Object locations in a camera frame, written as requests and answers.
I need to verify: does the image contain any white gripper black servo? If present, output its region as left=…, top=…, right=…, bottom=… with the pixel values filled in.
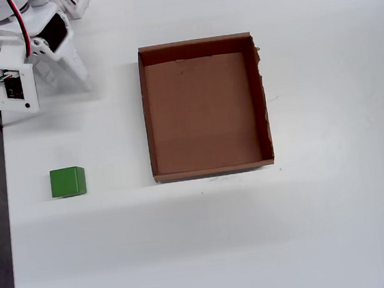
left=27, top=9, right=92, bottom=98

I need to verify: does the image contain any green cube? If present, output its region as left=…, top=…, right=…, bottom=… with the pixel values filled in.
left=49, top=165, right=88, bottom=200

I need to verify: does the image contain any brown cardboard box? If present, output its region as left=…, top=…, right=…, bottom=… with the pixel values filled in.
left=135, top=30, right=277, bottom=185

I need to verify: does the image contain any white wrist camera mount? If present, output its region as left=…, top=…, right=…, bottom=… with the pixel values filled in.
left=0, top=43, right=41, bottom=116

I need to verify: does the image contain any red black servo wire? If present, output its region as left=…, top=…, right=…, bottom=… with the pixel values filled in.
left=5, top=0, right=38, bottom=59

